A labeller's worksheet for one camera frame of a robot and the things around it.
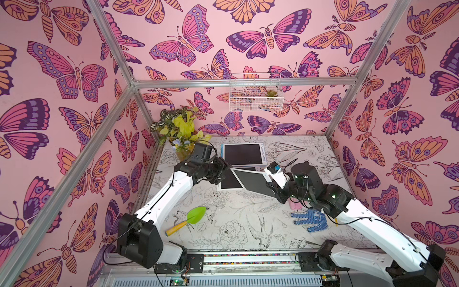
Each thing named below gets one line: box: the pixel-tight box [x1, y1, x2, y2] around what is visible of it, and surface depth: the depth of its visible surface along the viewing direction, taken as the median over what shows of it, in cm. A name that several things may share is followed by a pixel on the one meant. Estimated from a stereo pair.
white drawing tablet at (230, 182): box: [216, 166, 263, 191], surface depth 90 cm
